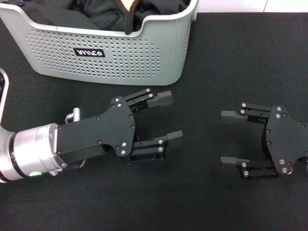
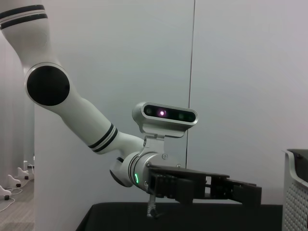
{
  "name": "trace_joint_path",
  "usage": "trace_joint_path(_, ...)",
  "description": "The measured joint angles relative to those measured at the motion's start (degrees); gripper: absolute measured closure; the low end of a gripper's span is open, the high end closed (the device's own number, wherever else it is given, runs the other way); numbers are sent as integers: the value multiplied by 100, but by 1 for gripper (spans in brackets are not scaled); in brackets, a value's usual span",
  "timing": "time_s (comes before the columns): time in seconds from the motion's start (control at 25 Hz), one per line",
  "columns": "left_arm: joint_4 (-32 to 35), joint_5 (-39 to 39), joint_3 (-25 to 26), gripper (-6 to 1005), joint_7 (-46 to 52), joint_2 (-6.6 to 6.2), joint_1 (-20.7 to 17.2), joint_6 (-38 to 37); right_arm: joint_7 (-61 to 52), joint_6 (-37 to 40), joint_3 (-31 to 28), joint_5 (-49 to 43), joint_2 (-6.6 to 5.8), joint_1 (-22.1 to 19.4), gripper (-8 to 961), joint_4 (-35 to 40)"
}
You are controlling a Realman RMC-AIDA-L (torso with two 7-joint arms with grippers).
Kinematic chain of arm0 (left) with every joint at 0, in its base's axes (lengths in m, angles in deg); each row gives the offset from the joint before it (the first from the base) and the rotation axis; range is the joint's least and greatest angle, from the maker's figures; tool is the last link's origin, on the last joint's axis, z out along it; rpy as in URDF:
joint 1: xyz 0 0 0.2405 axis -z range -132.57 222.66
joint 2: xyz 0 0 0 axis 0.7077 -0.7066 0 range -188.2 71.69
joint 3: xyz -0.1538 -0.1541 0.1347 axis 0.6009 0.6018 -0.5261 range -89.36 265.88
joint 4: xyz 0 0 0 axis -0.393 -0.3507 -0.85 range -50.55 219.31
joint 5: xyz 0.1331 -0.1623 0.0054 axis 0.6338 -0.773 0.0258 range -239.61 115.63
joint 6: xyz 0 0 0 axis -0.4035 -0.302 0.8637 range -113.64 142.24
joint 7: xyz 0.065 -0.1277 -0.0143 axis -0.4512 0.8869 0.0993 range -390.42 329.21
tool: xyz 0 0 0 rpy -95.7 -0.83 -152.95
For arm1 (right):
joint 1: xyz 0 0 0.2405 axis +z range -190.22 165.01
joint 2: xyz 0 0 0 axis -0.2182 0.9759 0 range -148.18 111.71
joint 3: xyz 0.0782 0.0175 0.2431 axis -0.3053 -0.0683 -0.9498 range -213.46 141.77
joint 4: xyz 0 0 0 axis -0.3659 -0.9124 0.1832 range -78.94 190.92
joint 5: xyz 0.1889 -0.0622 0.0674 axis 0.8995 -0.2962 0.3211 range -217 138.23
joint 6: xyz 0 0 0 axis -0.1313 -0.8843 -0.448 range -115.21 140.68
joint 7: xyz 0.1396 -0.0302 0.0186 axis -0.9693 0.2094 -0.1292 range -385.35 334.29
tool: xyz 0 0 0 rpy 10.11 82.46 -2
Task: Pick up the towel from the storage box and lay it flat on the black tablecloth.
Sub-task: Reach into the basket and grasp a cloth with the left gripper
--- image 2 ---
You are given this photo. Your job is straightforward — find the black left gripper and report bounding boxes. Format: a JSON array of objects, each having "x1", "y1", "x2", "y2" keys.
[{"x1": 146, "y1": 164, "x2": 262, "y2": 209}]

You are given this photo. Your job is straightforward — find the grey perforated storage box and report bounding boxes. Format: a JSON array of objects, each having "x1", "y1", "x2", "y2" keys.
[{"x1": 281, "y1": 148, "x2": 308, "y2": 231}]

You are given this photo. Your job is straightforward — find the black tablecloth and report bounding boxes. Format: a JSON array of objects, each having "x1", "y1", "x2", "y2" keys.
[{"x1": 76, "y1": 202, "x2": 285, "y2": 231}]

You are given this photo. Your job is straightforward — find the black cloth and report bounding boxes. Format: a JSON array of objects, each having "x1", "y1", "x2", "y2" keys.
[{"x1": 292, "y1": 150, "x2": 308, "y2": 183}]

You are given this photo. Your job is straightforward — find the white floor stand base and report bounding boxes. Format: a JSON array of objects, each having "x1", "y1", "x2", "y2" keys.
[
  {"x1": 7, "y1": 174, "x2": 24, "y2": 188},
  {"x1": 0, "y1": 185, "x2": 13, "y2": 201},
  {"x1": 17, "y1": 166, "x2": 36, "y2": 180}
]

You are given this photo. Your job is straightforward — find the translucent thin cable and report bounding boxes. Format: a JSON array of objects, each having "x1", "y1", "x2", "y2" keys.
[{"x1": 146, "y1": 192, "x2": 165, "y2": 220}]

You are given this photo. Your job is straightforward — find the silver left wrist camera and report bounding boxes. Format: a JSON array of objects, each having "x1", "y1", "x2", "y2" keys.
[{"x1": 131, "y1": 102, "x2": 198, "y2": 154}]

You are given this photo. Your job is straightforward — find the white floor cable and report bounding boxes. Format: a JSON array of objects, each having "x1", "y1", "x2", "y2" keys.
[{"x1": 0, "y1": 197, "x2": 16, "y2": 212}]

